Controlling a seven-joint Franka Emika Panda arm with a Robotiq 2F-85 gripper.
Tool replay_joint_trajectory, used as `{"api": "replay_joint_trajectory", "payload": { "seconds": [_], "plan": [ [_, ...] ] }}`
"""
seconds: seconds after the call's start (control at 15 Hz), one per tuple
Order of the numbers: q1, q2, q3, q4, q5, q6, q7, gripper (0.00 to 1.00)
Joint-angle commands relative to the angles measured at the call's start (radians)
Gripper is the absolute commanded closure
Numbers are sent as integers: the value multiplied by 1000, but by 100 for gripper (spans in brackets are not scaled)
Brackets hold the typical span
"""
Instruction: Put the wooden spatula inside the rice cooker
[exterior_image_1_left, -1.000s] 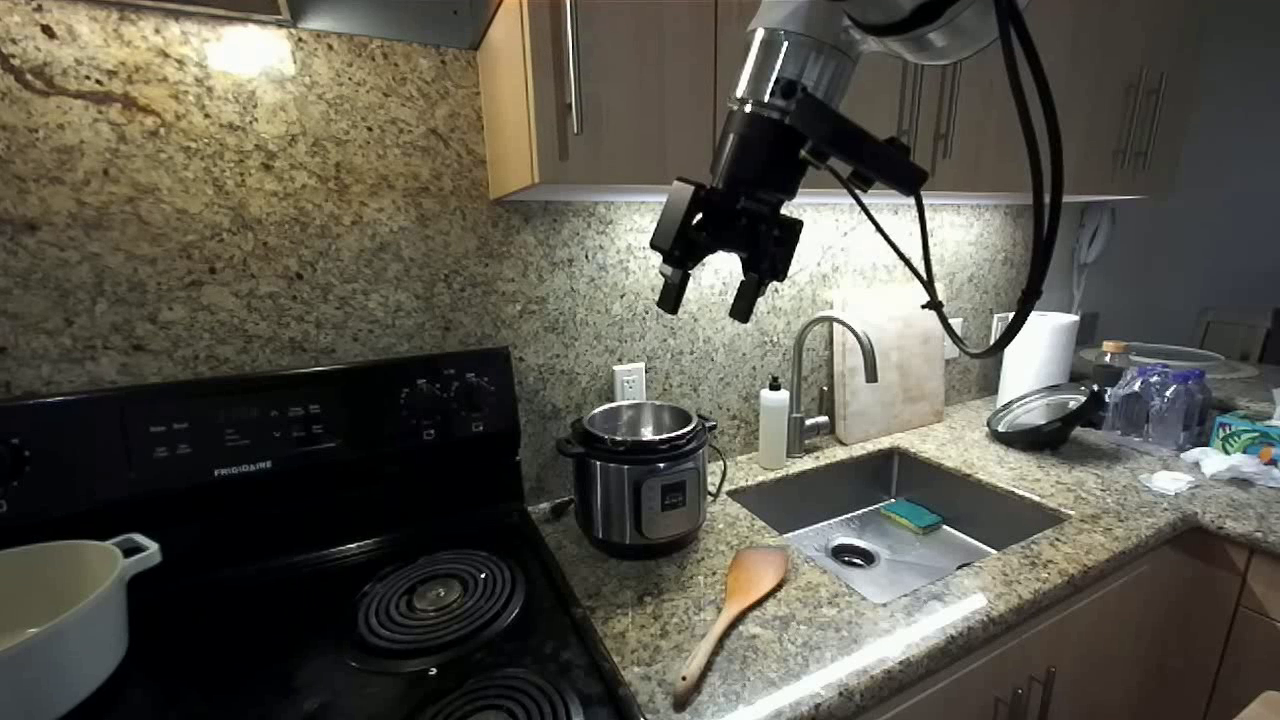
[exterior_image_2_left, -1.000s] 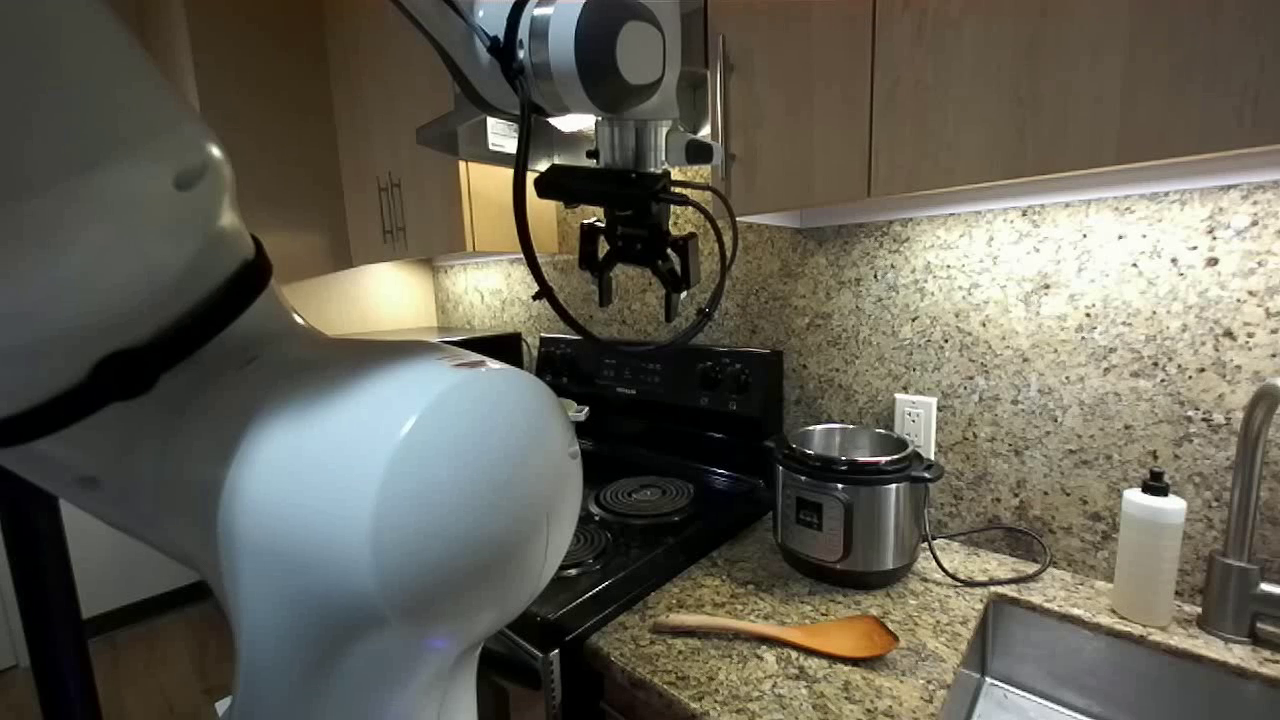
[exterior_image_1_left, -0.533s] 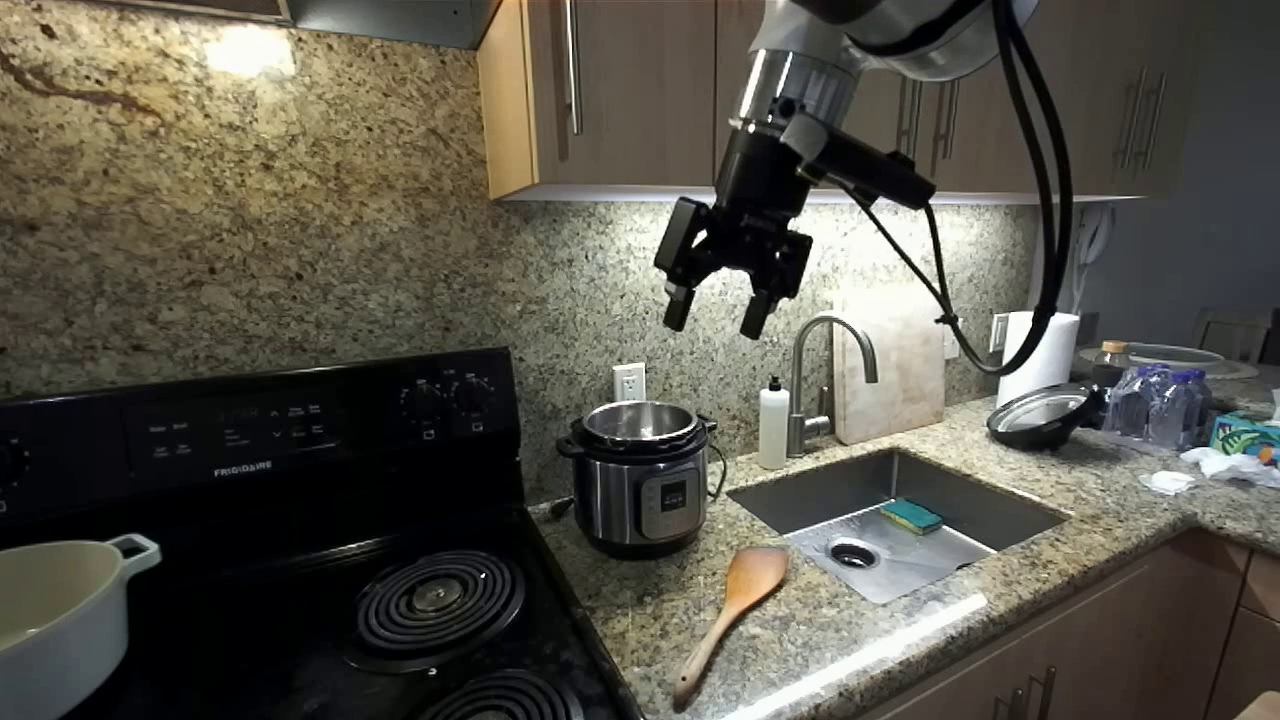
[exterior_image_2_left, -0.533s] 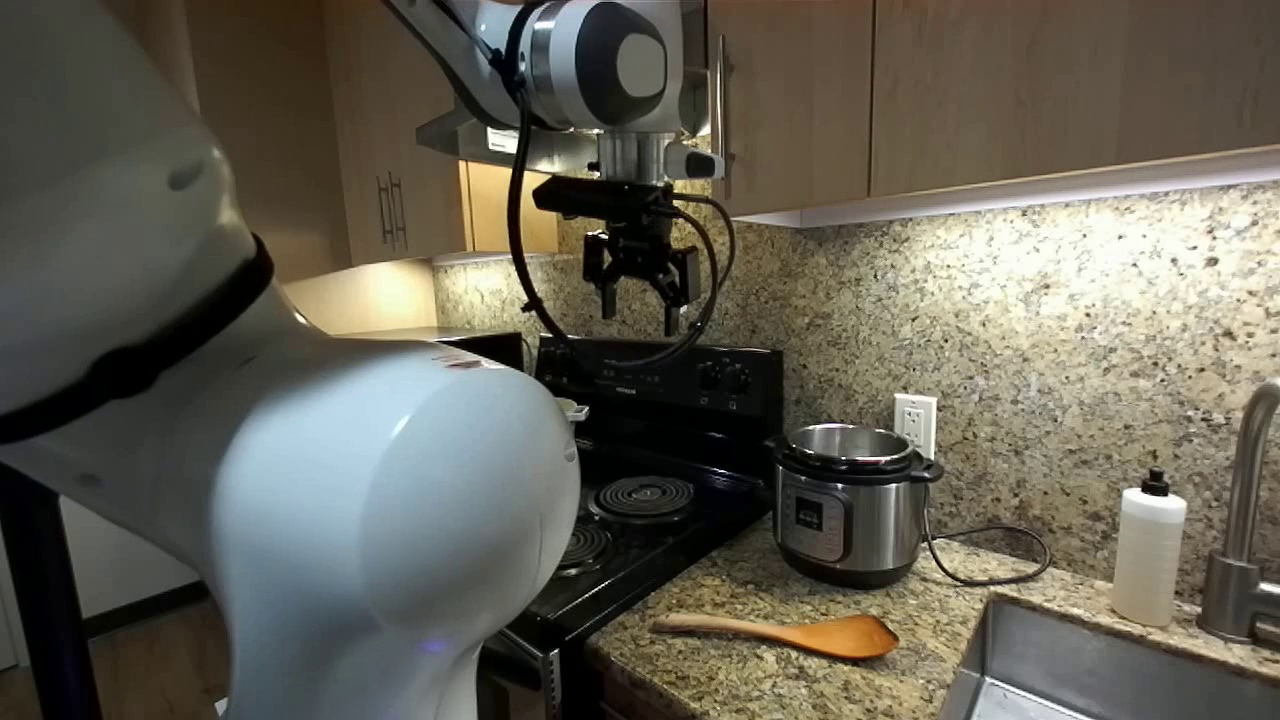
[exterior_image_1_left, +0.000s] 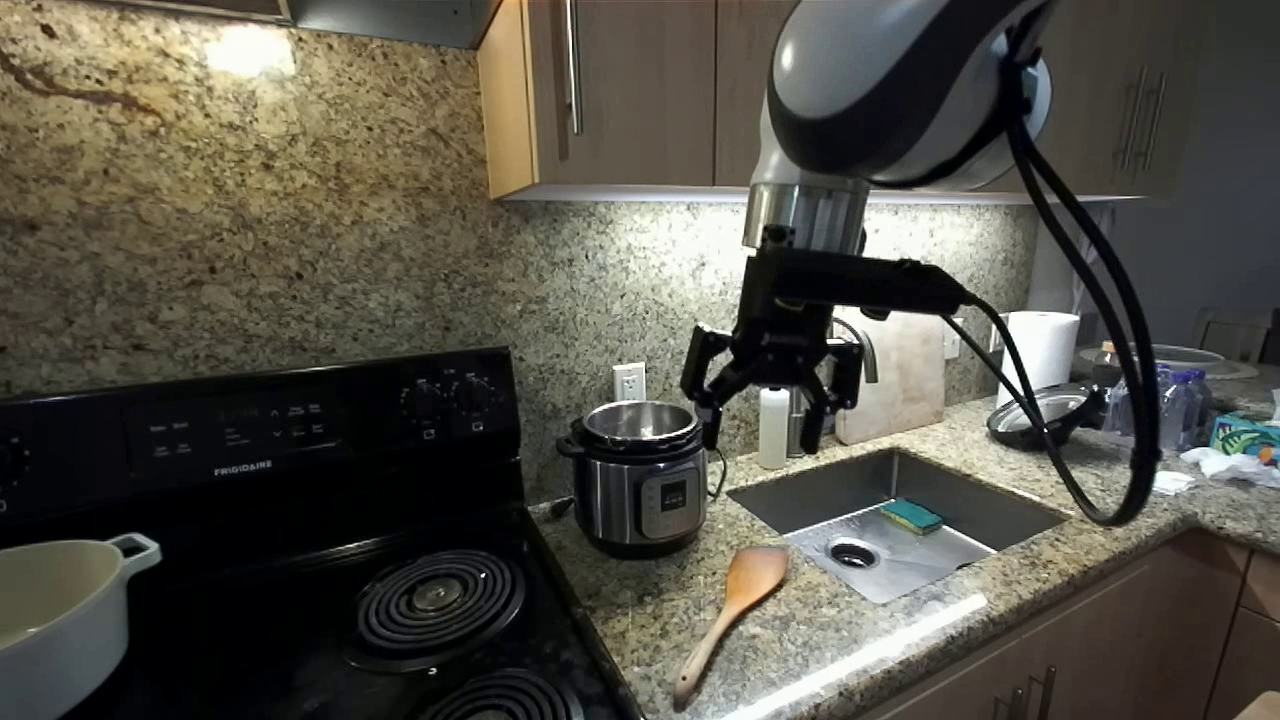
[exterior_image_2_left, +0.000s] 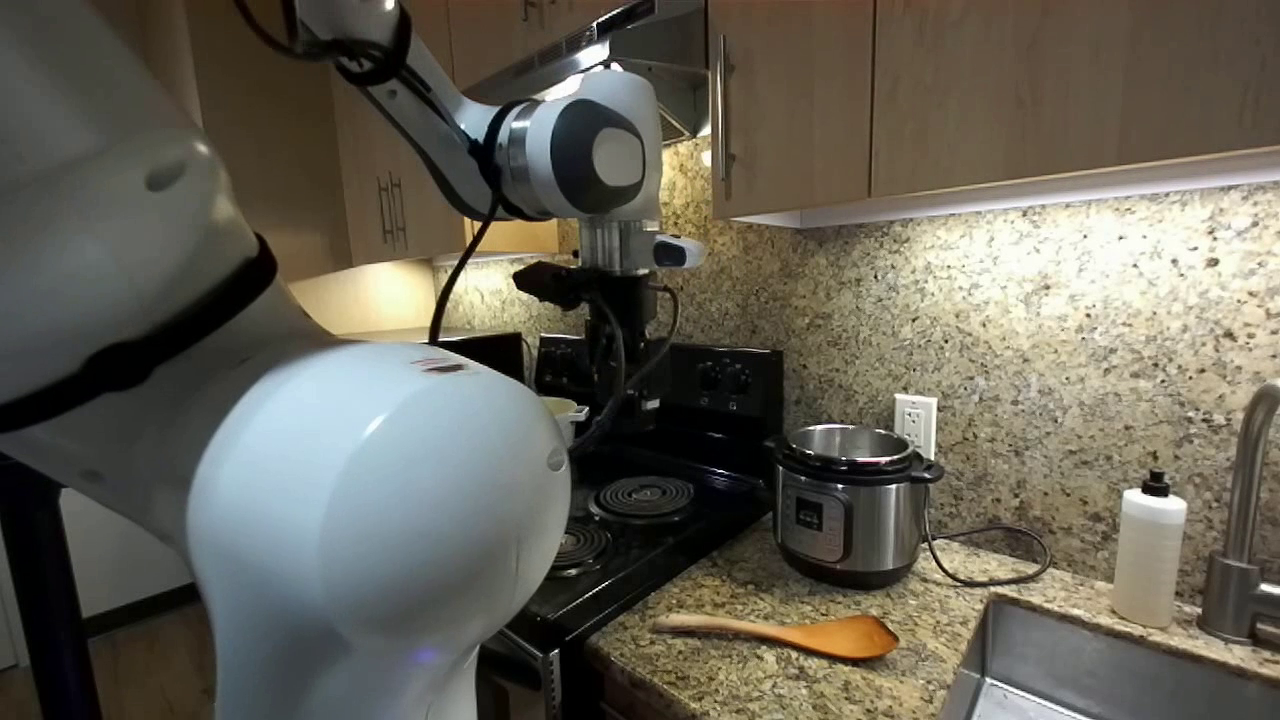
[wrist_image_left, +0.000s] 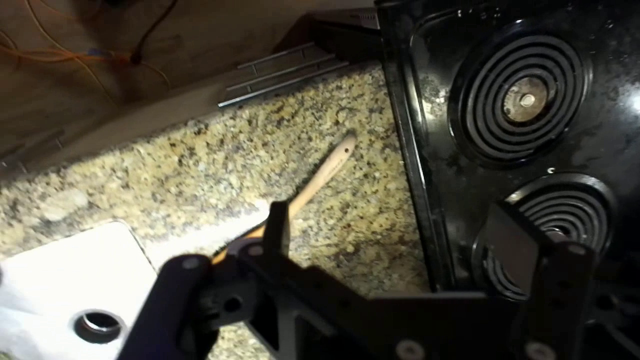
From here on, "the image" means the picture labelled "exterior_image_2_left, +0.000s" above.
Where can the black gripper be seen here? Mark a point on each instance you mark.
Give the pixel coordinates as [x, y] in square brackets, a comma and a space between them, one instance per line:
[632, 313]

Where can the wooden spatula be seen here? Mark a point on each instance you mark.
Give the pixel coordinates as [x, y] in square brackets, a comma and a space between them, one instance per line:
[842, 639]

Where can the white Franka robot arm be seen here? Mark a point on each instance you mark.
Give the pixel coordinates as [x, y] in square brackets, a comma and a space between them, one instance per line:
[375, 534]

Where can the silver rice cooker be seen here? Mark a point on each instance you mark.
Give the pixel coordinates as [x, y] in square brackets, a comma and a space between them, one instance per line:
[853, 521]

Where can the black electric stove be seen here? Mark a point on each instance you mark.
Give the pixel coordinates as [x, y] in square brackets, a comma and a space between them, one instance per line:
[695, 401]

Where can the white ceramic pot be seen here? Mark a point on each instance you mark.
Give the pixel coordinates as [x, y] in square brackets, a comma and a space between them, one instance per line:
[564, 420]

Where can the steel range hood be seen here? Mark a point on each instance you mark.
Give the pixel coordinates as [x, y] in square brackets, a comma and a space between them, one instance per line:
[654, 54]

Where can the white soap bottle black cap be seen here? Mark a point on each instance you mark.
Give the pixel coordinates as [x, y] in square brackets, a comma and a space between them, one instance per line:
[1151, 554]

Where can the stainless steel sink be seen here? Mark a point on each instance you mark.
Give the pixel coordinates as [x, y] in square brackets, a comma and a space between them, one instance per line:
[1095, 661]

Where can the silver faucet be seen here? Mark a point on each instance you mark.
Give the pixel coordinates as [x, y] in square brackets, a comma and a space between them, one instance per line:
[1245, 534]

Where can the black tripod stand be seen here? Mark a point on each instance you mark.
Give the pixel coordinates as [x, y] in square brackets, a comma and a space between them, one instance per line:
[47, 600]

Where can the white wall outlet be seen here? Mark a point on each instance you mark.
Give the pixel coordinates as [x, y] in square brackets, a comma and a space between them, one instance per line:
[914, 426]

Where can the wooden wall cabinet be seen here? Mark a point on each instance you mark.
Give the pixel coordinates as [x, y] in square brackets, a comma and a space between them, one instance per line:
[1013, 95]

